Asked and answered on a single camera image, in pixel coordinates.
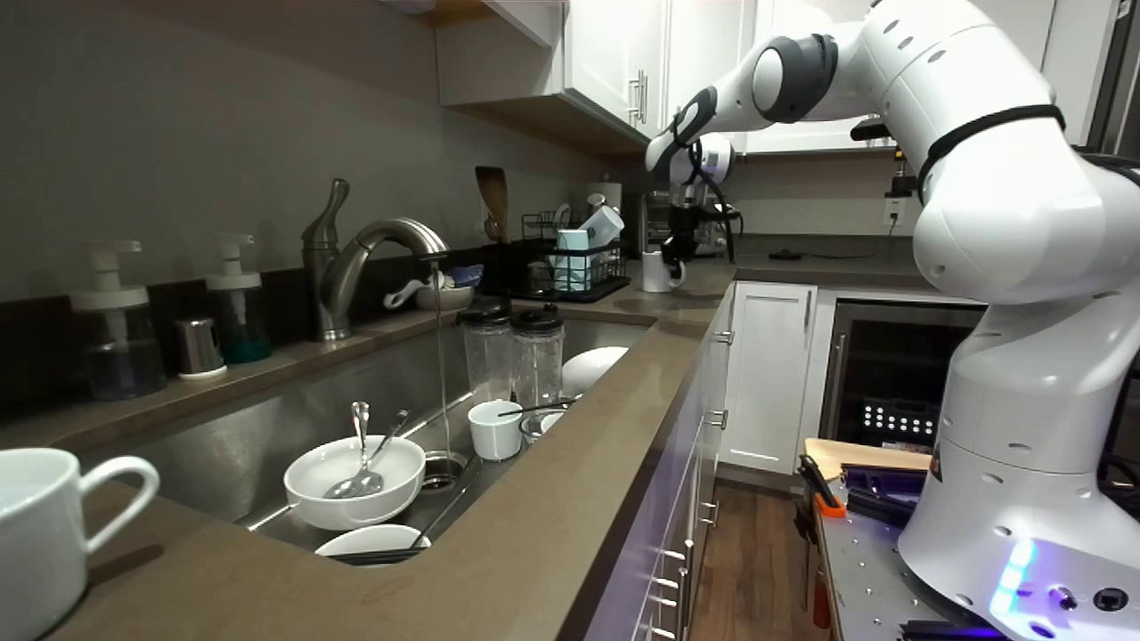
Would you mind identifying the white plate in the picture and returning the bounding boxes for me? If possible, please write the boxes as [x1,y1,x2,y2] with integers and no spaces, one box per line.
[315,521,433,563]

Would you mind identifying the stainless steel sink basin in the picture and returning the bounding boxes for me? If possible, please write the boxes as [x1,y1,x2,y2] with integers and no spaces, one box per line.
[119,311,661,568]

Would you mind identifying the pale blue cup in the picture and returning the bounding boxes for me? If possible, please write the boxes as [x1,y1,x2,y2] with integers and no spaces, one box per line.
[550,225,597,296]

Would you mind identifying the grey lower kitchen cabinets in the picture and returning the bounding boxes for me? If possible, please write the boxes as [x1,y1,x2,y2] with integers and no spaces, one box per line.
[579,296,733,641]

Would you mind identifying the brushed steel kitchen faucet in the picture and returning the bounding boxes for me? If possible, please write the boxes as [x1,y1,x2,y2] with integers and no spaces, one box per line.
[300,176,454,350]

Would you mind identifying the black glass wine cooler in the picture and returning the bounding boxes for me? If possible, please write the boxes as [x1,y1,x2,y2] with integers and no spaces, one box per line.
[816,296,986,452]

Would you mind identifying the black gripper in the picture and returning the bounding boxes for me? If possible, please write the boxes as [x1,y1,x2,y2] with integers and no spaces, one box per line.
[658,204,717,285]

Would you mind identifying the metal spoon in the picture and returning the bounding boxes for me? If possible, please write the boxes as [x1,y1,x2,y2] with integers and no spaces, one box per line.
[329,407,413,502]

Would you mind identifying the white perforated robot table top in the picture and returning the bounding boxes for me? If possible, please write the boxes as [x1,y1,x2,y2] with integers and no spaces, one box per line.
[811,473,989,641]

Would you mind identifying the black aluminium rail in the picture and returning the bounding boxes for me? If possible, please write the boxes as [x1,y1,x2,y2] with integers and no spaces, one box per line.
[844,462,932,526]

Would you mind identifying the white cabinet door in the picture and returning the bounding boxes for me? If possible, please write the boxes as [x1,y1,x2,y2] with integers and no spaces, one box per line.
[722,278,818,477]

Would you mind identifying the wooden spatula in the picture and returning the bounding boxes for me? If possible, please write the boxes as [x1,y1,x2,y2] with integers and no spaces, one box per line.
[474,165,514,245]

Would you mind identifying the wide white ceramic bowl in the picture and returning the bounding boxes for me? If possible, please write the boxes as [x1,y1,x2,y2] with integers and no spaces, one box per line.
[283,432,427,533]

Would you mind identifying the small grey utensil bowl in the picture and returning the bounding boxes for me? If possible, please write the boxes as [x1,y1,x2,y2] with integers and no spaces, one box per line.
[381,272,476,312]

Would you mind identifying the black wire dish rack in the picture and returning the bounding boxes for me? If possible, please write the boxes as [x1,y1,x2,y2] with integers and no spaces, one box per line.
[520,236,635,308]

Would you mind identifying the spoon in small cup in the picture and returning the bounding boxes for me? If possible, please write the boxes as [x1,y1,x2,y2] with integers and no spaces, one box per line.
[495,395,577,422]

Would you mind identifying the small metal cup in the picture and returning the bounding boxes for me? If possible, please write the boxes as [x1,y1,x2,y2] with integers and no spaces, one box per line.
[174,312,233,386]

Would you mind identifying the small white cup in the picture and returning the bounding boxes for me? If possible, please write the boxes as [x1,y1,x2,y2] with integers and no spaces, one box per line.
[463,395,527,462]

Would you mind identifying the soap dispenser green liquid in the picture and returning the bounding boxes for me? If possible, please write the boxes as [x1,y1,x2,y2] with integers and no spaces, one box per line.
[207,230,274,368]

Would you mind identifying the clear soap dispenser white pump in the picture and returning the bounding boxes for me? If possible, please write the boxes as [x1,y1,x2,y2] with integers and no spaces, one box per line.
[69,240,164,403]

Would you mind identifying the orange black clamp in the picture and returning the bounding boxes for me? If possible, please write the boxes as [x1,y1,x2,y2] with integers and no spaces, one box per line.
[794,452,853,523]

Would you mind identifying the white upper cabinets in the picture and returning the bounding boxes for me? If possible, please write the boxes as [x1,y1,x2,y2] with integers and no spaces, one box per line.
[431,0,905,158]

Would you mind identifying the clear blender jar black lid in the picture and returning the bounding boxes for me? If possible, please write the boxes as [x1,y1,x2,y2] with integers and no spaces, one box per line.
[456,298,518,403]
[509,303,569,407]

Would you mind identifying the wooden board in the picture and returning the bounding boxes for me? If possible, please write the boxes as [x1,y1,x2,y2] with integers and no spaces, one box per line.
[801,435,936,481]

